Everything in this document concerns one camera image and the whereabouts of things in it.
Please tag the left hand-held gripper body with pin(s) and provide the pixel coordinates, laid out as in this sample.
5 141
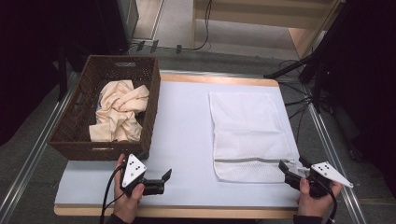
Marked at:
132 169

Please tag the metal floor rail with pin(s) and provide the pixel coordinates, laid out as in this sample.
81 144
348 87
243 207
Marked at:
37 152
333 155

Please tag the black curtain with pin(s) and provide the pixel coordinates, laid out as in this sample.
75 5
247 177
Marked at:
28 62
367 77

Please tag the white mesh laundry bag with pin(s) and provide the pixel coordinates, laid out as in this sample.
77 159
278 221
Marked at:
249 130

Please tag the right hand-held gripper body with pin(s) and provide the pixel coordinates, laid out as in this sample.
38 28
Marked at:
323 171

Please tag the white table mat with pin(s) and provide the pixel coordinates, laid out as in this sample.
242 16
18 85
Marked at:
183 140

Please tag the black upright post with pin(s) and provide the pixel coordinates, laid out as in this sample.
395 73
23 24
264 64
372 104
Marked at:
62 74

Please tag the brown woven basket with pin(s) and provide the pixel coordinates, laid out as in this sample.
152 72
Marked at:
71 137

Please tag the cream cloth garment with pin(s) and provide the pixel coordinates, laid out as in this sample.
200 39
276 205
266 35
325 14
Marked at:
118 112

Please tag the black floor plug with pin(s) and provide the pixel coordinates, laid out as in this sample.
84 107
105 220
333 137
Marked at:
140 45
179 49
154 45

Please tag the black tripod stand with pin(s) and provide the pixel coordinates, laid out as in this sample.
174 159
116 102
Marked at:
317 81

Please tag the person's left hand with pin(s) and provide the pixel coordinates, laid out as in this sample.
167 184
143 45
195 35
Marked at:
124 207

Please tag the person's right hand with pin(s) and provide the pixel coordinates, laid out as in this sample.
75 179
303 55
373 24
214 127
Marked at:
311 205

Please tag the light wooden shelf unit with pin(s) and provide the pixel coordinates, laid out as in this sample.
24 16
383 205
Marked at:
258 14

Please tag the dark cabinet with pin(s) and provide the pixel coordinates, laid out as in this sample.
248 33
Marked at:
115 25

